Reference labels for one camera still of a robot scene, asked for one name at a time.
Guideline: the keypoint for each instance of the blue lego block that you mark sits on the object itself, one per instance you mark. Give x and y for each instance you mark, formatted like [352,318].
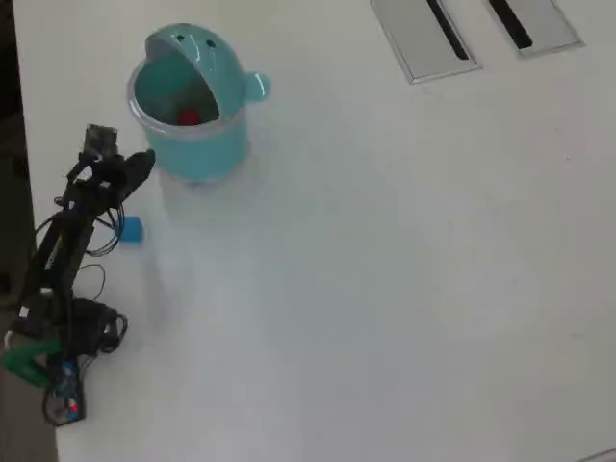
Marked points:
[134,231]

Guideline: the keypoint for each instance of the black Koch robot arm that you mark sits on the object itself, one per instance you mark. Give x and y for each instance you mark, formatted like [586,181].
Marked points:
[53,255]

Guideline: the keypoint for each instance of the teal whale-shaped bin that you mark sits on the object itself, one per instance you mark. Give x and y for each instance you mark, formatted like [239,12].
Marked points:
[202,144]

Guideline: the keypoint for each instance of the red lego block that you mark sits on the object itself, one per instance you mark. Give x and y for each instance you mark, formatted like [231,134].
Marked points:
[189,116]

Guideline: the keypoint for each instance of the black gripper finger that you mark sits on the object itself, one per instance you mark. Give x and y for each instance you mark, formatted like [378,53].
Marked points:
[142,175]
[137,163]

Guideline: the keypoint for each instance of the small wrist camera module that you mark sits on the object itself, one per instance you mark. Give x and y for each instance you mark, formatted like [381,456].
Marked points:
[101,139]

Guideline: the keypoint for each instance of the green plastic table clamp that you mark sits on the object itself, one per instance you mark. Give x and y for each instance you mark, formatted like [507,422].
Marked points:
[21,361]

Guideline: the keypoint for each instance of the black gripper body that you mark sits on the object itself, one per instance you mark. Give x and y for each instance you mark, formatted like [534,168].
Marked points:
[108,185]

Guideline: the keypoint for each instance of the blue controller circuit board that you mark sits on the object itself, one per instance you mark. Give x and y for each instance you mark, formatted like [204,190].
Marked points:
[69,390]

